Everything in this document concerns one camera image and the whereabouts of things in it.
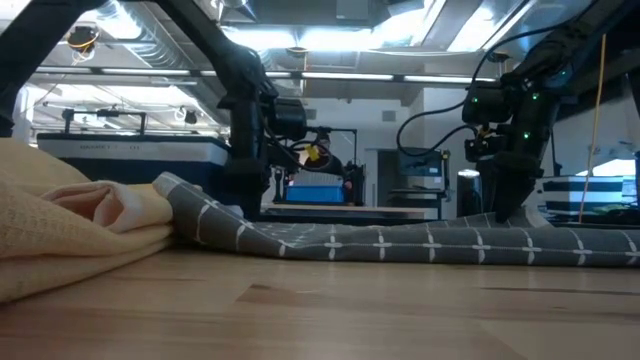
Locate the black cylinder bin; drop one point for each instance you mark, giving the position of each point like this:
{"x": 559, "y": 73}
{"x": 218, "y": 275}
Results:
{"x": 469, "y": 192}

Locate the navy fabric bin white stripes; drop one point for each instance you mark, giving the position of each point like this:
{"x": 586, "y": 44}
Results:
{"x": 130, "y": 155}

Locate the orange towel with white grid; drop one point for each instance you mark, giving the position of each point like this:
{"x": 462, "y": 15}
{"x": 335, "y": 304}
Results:
{"x": 115, "y": 205}

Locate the white blue striped bin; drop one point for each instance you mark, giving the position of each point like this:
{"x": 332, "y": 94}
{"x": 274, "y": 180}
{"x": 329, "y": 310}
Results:
{"x": 585, "y": 192}

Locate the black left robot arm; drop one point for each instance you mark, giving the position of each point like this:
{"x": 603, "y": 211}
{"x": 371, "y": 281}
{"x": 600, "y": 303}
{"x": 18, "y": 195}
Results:
{"x": 30, "y": 40}

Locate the black equipment cabinet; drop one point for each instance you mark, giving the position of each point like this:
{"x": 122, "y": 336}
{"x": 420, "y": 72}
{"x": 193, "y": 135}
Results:
{"x": 420, "y": 162}

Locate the long ceiling light bar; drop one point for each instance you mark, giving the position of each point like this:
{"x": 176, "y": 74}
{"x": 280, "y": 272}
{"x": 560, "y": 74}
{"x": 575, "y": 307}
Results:
{"x": 345, "y": 76}

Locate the person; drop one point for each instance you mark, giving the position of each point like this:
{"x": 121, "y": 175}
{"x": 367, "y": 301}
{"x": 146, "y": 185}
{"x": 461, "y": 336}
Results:
{"x": 336, "y": 162}

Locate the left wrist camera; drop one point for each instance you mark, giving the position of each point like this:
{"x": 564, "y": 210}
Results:
{"x": 290, "y": 119}

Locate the black rectangular frame stand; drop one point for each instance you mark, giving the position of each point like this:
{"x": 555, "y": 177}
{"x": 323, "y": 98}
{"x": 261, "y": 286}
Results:
{"x": 345, "y": 131}

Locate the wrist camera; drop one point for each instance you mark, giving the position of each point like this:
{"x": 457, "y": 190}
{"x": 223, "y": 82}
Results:
{"x": 487, "y": 105}
{"x": 290, "y": 119}

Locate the blue plastic bin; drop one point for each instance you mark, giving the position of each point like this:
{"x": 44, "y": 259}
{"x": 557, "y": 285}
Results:
{"x": 315, "y": 194}

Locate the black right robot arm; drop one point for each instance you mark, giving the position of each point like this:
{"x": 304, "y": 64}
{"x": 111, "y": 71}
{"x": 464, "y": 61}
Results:
{"x": 575, "y": 40}

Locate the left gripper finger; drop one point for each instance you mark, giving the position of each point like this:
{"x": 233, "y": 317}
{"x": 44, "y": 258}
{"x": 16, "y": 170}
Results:
{"x": 235, "y": 192}
{"x": 257, "y": 195}

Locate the grey wall vent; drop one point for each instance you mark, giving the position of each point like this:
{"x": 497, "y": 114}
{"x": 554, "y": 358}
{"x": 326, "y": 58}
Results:
{"x": 389, "y": 116}

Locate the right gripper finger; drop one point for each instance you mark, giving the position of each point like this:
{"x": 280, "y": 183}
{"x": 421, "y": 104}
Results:
{"x": 522, "y": 192}
{"x": 492, "y": 195}

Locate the plain orange waffle towel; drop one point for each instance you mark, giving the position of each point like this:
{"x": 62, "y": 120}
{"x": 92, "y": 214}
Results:
{"x": 50, "y": 250}

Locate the grey checked towel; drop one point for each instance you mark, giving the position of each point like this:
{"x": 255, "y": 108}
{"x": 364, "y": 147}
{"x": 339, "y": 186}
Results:
{"x": 400, "y": 242}

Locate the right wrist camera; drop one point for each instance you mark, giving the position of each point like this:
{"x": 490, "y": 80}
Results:
{"x": 487, "y": 105}

